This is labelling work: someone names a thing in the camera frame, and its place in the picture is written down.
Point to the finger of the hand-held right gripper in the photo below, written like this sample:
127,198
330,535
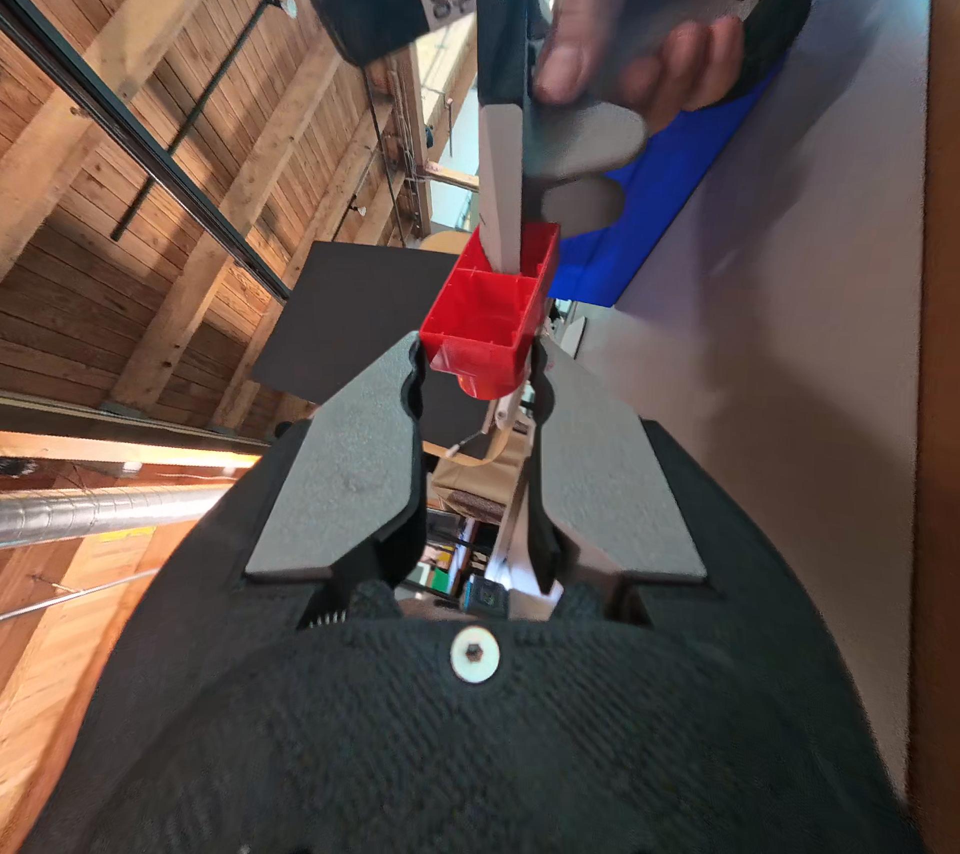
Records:
503,187
578,142

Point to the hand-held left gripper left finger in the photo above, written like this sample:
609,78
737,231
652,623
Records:
338,494

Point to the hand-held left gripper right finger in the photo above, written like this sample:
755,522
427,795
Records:
615,494

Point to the silver ventilation duct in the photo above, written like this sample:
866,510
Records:
105,512

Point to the red toy building block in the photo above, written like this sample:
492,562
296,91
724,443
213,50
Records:
480,329

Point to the black computer monitor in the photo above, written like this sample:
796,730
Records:
360,329

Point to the black ceiling rail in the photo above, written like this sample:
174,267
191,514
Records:
150,142

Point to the blue plastic bin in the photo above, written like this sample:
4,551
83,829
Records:
660,194

